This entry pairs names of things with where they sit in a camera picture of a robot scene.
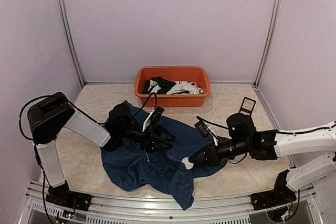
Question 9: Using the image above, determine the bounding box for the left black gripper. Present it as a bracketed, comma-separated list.
[119, 123, 177, 153]

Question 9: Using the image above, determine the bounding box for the dark blue t-shirt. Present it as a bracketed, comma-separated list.
[101, 116, 227, 210]

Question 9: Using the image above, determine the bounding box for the right aluminium corner post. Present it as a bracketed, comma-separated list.
[254, 0, 281, 89]

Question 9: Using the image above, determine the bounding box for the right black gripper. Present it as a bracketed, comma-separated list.
[188, 138, 250, 167]

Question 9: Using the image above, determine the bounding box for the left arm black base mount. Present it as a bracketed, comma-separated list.
[46, 191, 92, 211]

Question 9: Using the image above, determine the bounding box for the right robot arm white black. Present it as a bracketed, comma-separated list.
[182, 113, 335, 205]

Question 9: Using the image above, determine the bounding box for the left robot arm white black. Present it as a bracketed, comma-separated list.
[22, 92, 176, 206]

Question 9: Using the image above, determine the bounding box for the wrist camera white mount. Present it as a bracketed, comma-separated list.
[194, 120, 218, 146]
[142, 106, 164, 132]

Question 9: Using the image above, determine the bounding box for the black and white garment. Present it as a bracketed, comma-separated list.
[142, 77, 204, 95]

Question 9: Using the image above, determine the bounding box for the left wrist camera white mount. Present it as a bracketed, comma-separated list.
[142, 106, 164, 132]

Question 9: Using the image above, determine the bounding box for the left aluminium corner post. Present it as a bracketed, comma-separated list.
[57, 0, 86, 88]

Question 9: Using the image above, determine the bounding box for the aluminium corner post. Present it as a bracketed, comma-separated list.
[57, 0, 86, 88]
[254, 0, 281, 89]

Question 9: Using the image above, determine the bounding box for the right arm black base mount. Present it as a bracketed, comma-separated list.
[250, 190, 297, 210]

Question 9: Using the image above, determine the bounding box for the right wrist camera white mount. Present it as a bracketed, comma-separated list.
[194, 120, 218, 146]

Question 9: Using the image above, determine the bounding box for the orange plastic tub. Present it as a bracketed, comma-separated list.
[134, 66, 211, 108]

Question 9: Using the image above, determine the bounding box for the black square display box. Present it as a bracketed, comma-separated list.
[239, 97, 256, 116]

